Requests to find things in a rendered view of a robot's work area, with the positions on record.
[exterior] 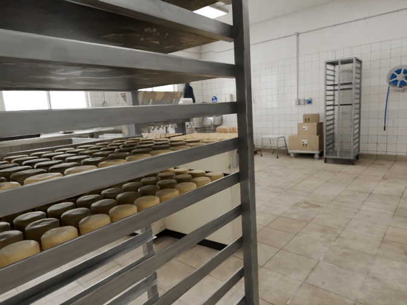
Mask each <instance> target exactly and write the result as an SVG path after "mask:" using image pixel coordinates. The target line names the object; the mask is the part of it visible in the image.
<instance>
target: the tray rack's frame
mask: <svg viewBox="0 0 407 305"><path fill-rule="evenodd" d="M353 59H354V60H353ZM356 60H357V61H359V62H362V60H361V59H359V58H357V57H355V56H354V57H347V58H342V59H335V60H330V61H324V152H323V157H324V159H325V157H326V161H327V157H328V158H339V159H351V162H352V159H354V161H355V157H356V156H357V155H358V154H359V158H360V152H358V151H354V110H355V84H356ZM326 63H328V64H331V65H338V66H339V76H338V121H337V151H335V150H334V151H331V152H329V153H328V154H326V152H325V150H326V147H325V145H326V142H325V140H326V137H325V136H326ZM352 63H353V88H352V143H351V153H350V151H339V126H340V65H343V64H352Z"/></svg>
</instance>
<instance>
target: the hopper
mask: <svg viewBox="0 0 407 305"><path fill-rule="evenodd" d="M137 93H138V99H139V105H162V104H178V103H179V102H180V99H181V97H182V95H183V93H184V91H140V92H137ZM120 95H121V96H122V98H123V100H124V101H125V102H126V104H127V97H126V93H120Z"/></svg>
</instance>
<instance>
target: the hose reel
mask: <svg viewBox="0 0 407 305"><path fill-rule="evenodd" d="M386 81H387V84H388V85H389V87H391V88H393V89H396V90H402V93H404V92H405V91H404V90H403V89H405V88H407V65H398V66H396V67H394V68H392V69H391V70H390V71H389V72H388V74H387V77H386ZM389 87H388V93H387V98H386V107H387V102H388V94H389ZM386 107H385V121H384V131H385V126H386V124H385V122H386Z"/></svg>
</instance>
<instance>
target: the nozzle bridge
mask: <svg viewBox="0 0 407 305"><path fill-rule="evenodd" d="M185 122H193V118H190V119H178V120H172V121H170V120H169V121H167V122H166V121H163V122H161V121H160V122H154V123H151V122H149V123H142V124H141V128H145V127H151V126H160V125H169V124H175V123H177V128H176V127H175V126H174V130H175V133H182V134H186V127H185ZM114 129H122V137H127V136H130V126H129V125H119V126H114Z"/></svg>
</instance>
